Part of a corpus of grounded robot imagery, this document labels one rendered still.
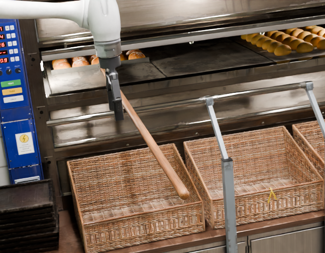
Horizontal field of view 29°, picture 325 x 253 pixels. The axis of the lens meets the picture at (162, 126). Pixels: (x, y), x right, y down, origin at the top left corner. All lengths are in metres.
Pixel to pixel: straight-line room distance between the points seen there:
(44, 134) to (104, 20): 1.13
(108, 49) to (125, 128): 1.06
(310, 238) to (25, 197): 1.33
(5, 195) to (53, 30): 0.79
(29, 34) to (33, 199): 0.76
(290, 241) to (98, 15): 1.47
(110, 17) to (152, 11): 0.96
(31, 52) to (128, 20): 0.48
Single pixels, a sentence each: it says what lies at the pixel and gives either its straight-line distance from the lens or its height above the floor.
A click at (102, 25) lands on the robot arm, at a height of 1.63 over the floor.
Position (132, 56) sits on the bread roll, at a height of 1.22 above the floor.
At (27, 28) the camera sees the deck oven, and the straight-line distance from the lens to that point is 3.00.
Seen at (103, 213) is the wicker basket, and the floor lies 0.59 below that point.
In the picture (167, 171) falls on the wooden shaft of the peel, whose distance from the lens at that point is 1.98.
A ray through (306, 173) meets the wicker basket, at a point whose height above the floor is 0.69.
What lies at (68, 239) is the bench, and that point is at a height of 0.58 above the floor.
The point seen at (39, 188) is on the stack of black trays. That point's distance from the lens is 3.00.
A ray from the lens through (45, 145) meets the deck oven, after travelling 3.14.
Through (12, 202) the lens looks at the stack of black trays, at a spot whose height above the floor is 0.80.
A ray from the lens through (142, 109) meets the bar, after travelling 2.75.
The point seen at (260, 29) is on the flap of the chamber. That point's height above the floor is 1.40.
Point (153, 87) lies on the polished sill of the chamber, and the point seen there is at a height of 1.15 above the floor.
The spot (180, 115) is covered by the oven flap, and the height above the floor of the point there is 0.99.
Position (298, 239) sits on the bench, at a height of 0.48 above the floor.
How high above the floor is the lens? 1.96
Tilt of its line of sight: 19 degrees down
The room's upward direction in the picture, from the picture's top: 5 degrees counter-clockwise
